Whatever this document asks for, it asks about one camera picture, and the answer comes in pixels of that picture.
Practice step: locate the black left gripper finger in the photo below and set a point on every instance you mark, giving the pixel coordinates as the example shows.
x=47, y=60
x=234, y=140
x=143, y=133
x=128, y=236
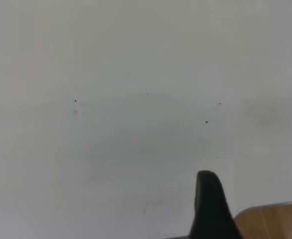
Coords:
x=209, y=209

